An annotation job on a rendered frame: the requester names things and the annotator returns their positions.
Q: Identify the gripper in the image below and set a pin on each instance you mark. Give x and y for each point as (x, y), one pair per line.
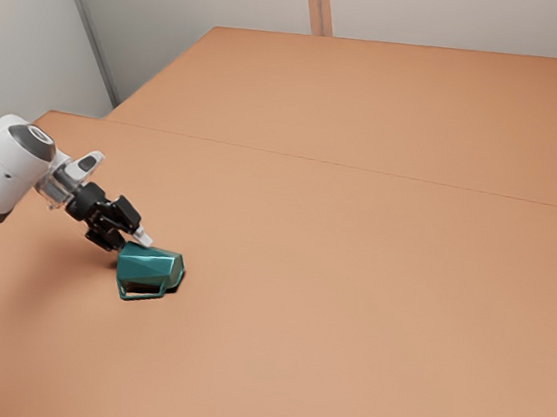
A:
(90, 201)

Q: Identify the teal faceted mug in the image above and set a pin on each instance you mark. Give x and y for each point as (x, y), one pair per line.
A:
(149, 267)

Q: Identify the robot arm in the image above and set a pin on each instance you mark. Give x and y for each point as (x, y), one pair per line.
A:
(1, 167)

